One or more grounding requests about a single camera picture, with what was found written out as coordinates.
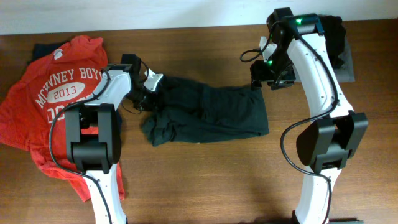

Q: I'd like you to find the navy blue garment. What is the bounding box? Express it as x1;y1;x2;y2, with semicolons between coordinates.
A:
30;42;66;62

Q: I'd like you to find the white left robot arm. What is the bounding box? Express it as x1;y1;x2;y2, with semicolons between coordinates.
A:
65;64;164;223

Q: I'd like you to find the red soccer t-shirt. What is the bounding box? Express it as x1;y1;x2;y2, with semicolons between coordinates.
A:
1;35;108;202

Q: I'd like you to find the grey folded garment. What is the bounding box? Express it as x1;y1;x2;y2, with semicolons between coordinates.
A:
292;40;356;83

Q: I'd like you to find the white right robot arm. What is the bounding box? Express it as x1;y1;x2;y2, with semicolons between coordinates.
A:
250;7;369;223

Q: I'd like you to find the black folded garment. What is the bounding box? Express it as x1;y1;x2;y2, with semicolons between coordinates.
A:
320;16;346;69

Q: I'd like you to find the dark green t-shirt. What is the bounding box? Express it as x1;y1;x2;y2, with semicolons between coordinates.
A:
141;77;269;146

